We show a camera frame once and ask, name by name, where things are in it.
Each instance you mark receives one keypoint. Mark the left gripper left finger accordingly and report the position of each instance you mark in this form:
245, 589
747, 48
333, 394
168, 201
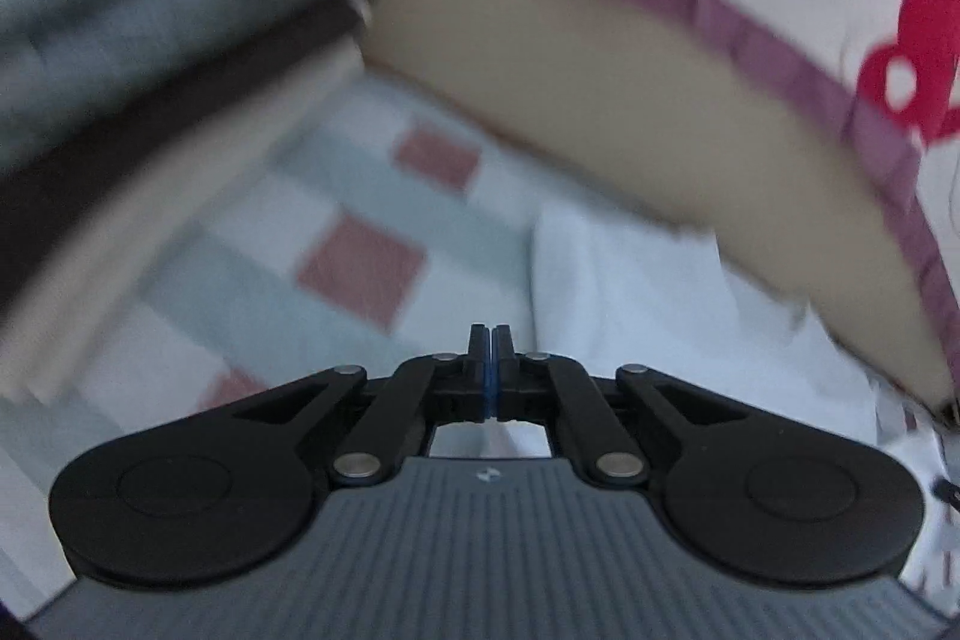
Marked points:
395, 417

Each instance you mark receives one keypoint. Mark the white long-sleeve shirt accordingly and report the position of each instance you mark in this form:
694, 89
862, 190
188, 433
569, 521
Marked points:
609, 291

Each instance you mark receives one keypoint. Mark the checkered floor rug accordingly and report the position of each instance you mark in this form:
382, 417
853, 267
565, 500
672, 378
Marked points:
387, 228

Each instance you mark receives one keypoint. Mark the cream folded garment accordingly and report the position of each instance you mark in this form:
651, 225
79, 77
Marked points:
54, 325

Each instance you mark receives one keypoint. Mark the dark brown folded garment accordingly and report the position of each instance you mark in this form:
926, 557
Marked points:
42, 202

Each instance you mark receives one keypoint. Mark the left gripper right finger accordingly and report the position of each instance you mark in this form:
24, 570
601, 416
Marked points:
559, 394

